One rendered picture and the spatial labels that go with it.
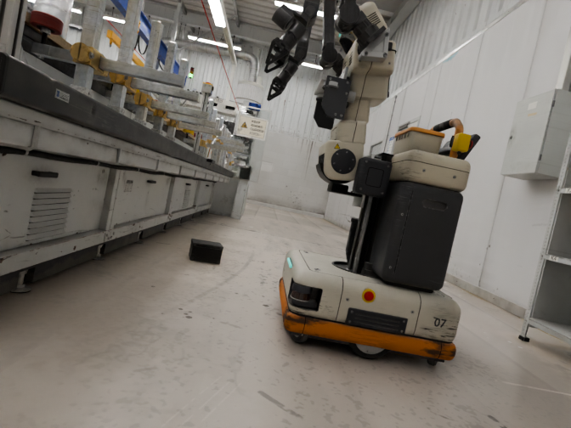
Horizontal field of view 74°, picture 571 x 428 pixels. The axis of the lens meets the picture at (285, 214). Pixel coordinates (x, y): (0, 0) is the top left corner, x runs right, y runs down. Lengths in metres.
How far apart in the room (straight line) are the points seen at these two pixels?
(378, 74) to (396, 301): 0.92
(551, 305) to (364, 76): 1.75
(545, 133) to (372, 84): 1.82
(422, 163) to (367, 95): 0.39
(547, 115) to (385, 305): 2.18
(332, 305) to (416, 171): 0.59
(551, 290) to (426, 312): 1.28
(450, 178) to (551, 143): 1.79
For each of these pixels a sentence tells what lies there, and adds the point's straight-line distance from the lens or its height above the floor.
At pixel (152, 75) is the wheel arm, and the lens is 1.24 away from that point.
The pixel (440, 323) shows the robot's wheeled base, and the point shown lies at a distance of 1.58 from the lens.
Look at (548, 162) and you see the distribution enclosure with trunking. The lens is 3.25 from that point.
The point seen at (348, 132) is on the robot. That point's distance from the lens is 1.60.
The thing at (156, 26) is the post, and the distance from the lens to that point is 1.79.
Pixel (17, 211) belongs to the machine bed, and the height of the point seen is 0.30.
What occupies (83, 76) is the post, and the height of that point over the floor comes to 0.75.
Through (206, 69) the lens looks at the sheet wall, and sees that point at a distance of 12.97.
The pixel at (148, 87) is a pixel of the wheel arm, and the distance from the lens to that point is 1.50.
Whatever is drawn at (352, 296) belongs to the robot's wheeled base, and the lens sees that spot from 1.44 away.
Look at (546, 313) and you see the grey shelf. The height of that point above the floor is 0.18.
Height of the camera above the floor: 0.55
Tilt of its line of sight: 3 degrees down
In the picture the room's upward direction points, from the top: 12 degrees clockwise
